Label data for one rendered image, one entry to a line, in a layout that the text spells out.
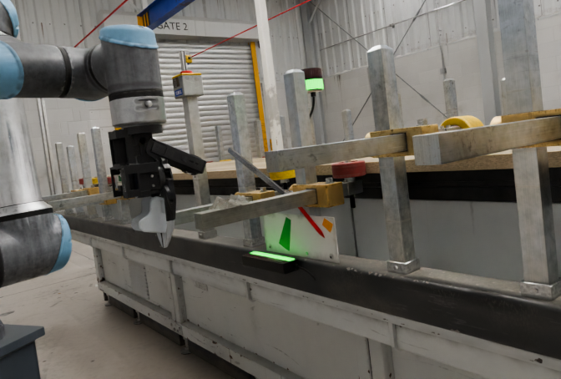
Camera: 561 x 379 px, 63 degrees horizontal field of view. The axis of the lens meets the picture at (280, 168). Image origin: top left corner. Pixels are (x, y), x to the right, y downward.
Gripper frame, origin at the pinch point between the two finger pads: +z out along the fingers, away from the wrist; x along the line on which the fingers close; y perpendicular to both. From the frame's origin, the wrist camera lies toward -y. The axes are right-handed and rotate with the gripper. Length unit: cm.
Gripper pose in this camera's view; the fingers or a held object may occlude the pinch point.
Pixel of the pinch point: (168, 239)
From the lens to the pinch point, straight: 84.5
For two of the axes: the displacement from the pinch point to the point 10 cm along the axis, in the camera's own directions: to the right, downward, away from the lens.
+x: 6.2, -0.3, -7.9
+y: -7.8, 1.3, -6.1
